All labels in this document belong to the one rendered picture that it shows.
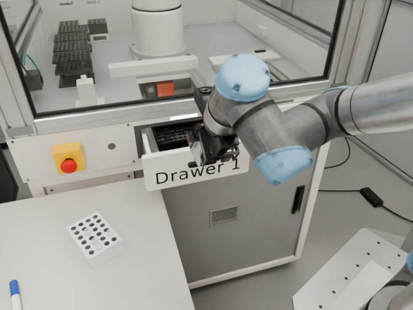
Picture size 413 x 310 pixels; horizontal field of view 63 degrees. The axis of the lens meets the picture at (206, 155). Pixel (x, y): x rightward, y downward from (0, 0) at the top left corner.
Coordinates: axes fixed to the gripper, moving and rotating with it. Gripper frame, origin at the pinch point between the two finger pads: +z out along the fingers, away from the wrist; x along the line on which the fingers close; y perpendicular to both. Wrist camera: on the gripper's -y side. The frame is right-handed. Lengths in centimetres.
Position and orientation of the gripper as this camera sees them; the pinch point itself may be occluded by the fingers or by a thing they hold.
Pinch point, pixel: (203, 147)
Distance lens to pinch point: 80.6
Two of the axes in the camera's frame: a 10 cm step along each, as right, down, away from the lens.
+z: -1.7, 3.4, 9.3
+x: 9.6, -1.7, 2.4
